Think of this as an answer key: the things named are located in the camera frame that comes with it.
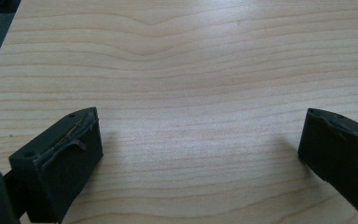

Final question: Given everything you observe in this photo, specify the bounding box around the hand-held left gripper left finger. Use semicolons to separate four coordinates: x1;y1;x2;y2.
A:
8;106;104;224

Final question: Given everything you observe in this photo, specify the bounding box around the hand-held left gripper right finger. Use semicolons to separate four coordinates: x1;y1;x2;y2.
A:
297;107;358;224

